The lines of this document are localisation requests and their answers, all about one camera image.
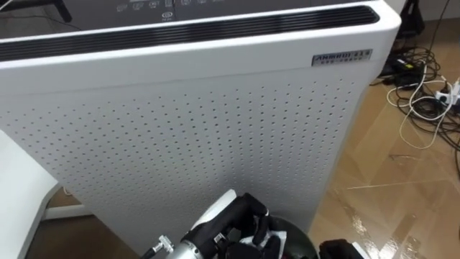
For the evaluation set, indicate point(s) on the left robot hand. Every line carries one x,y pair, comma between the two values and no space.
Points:
223,219

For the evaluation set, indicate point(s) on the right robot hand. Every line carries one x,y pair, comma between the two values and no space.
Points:
336,250

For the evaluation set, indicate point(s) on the white tissue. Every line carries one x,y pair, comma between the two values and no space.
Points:
277,237

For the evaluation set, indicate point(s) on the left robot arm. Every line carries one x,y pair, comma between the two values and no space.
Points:
187,251

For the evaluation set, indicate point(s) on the black round trash bin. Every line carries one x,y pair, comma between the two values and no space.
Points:
298,241

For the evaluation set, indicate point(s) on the white perforated air purifier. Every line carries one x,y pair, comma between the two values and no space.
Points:
187,122

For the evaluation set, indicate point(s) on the white power strip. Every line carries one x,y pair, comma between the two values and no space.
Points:
447,95

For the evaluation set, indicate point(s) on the black power adapter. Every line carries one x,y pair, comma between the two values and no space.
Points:
406,70

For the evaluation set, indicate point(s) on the black stand base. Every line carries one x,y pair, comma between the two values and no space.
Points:
411,18

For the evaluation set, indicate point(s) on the black chair leg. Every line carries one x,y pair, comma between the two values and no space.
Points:
54,7

